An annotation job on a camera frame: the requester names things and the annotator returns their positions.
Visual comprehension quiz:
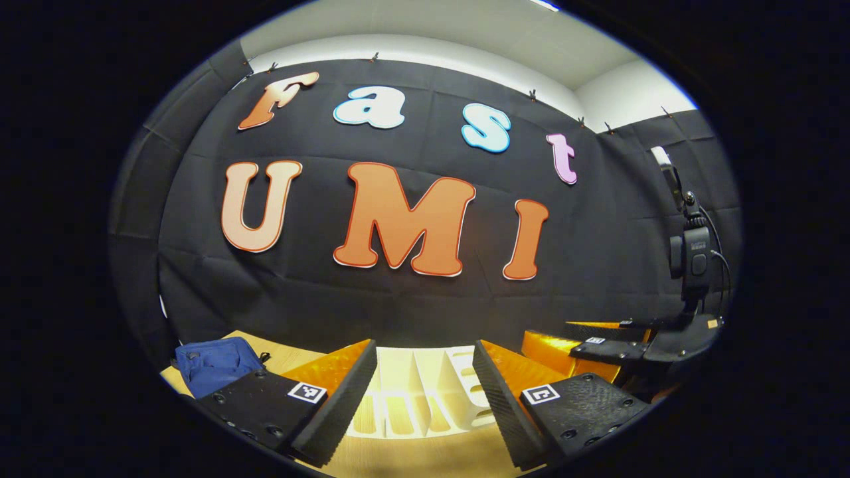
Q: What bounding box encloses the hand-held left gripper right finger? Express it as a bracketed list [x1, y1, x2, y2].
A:
[473, 340, 651, 471]

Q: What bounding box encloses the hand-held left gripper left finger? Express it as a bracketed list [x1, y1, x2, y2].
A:
[197, 339, 378, 467]

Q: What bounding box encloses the white plastic bookshelf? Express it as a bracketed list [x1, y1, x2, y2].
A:
[345, 345, 499, 439]

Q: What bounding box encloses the blue schoolbag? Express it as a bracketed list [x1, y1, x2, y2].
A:
[174, 337, 272, 399]

